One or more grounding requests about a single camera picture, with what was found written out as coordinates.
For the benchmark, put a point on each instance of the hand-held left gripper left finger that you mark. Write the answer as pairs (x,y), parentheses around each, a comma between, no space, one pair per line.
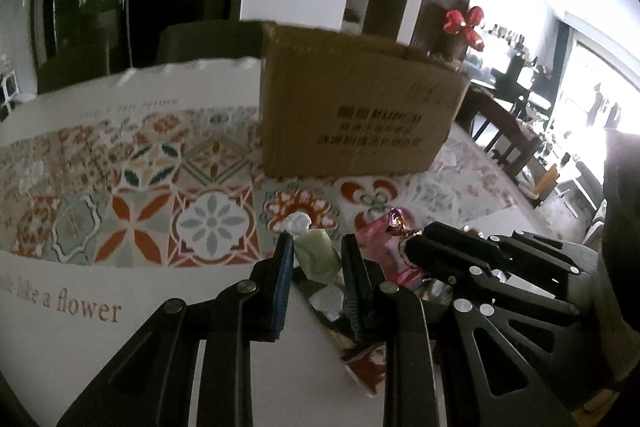
(284,287)

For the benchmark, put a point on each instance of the green candy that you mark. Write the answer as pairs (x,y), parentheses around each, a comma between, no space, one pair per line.
(315,252)

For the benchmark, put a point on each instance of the brown wooden chair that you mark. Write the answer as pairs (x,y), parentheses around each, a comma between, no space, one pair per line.
(500,122)

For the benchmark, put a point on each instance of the brown cardboard box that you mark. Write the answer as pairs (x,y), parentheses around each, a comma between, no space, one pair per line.
(350,107)

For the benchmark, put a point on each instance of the dark upholstered chair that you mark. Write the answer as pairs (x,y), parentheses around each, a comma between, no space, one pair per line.
(85,67)
(210,42)

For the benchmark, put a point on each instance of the white cube shelf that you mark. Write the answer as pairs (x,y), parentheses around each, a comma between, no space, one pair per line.
(10,87)

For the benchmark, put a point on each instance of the golden brown snack packet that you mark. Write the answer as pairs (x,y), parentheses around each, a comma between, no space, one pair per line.
(432,291)

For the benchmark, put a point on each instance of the patterned floral tablecloth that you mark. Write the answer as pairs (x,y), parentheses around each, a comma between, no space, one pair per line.
(215,217)

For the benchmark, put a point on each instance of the bright window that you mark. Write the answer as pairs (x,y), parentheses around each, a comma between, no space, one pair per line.
(585,72)

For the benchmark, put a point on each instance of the pink candy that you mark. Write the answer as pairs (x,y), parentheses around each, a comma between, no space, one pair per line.
(380,237)

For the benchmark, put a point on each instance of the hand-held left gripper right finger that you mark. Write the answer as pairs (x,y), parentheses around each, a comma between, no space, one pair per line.
(351,287)

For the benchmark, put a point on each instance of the silver snack wrapper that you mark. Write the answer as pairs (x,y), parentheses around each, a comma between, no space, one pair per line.
(325,302)

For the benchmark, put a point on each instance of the red flower decoration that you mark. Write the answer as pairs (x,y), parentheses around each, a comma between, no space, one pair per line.
(457,23)

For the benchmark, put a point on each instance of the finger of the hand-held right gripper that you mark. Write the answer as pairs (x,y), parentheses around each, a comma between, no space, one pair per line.
(450,252)
(550,257)

